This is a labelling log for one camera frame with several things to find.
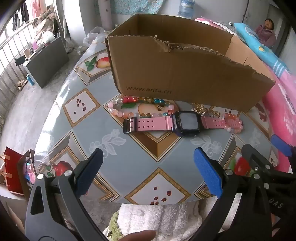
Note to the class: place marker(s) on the grey cabinet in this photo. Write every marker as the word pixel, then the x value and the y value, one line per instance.
pixel 46 62

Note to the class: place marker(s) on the pile of clothes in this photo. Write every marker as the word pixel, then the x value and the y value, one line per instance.
pixel 47 30

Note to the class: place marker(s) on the metal railing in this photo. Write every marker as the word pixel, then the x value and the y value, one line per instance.
pixel 9 60

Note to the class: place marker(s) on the small blue bottle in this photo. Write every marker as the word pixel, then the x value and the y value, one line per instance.
pixel 30 80

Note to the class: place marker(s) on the fruit print tablecloth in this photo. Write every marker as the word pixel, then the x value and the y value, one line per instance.
pixel 120 150

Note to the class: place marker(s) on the pale pink upright roll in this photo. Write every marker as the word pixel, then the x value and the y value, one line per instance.
pixel 106 14

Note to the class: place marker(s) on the white fluffy robe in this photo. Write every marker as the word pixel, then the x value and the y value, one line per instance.
pixel 166 217

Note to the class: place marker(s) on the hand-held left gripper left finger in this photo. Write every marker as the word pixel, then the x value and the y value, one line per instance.
pixel 91 171

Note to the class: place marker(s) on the red paper bag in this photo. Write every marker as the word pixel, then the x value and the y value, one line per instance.
pixel 12 171

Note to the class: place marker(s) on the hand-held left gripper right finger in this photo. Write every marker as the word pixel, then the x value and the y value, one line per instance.
pixel 208 171

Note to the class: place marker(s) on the brown paper bag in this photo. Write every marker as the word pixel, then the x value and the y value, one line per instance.
pixel 23 166

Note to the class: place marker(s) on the person's left hand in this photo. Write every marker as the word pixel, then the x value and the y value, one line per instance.
pixel 138 236

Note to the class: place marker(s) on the blue printed pillow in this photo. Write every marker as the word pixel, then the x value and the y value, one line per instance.
pixel 259 46

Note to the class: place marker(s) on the doll in purple clothes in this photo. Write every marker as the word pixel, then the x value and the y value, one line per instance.
pixel 266 32

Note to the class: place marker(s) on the floral hanging cloth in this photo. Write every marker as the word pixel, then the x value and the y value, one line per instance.
pixel 138 5

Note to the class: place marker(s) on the white plastic bag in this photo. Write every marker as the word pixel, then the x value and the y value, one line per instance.
pixel 96 33

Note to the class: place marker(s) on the brown cardboard box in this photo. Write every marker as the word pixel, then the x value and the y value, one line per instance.
pixel 185 76

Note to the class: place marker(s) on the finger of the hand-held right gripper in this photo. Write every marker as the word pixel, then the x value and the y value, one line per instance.
pixel 251 157
pixel 281 144

